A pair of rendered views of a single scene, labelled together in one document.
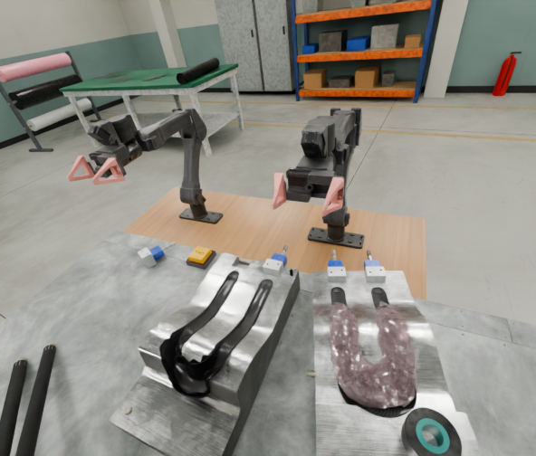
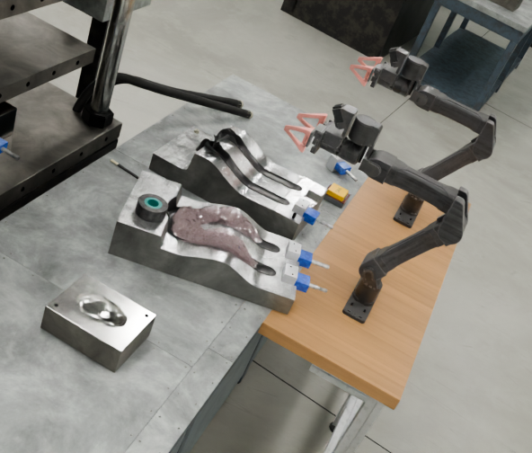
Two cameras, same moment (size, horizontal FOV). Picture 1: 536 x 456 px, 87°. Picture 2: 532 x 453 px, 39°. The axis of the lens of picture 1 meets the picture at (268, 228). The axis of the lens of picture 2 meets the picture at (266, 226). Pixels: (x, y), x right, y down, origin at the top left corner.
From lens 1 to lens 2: 188 cm
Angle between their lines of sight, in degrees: 57
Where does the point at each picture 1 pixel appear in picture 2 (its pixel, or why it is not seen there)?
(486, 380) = (180, 309)
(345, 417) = (171, 190)
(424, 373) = (190, 247)
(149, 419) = (189, 138)
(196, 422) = (183, 154)
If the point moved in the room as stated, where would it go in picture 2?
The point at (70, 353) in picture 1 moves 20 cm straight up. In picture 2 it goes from (244, 124) to (261, 76)
